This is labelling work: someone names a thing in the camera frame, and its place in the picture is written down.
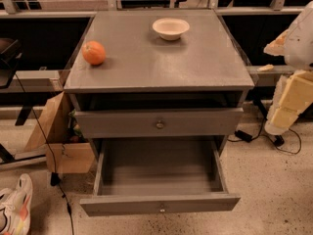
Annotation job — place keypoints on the orange fruit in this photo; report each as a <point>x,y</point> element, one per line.
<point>93,52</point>

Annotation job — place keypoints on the black power adapter with cable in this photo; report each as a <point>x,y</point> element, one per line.
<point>277,140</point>

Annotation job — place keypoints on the white paper bowl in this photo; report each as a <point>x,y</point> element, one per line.
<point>170,29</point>

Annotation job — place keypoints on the white and orange sneaker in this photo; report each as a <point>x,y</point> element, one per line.
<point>15,207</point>

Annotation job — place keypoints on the grey wooden drawer cabinet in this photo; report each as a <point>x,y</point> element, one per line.
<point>202,60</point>

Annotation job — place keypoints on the small yellow foam piece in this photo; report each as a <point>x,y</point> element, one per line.
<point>265,68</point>

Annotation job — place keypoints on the brown cardboard box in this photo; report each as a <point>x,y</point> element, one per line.
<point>51,134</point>

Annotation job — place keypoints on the black chair left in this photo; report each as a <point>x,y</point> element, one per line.
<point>10,54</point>

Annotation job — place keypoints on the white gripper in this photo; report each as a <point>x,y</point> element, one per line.
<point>300,46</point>

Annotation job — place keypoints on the grey drawer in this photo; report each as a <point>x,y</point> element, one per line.
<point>159,175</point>
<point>157,114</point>

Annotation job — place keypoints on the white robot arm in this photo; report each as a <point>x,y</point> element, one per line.
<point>293,94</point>

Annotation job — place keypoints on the grey top drawer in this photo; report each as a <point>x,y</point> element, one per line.
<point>157,114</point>

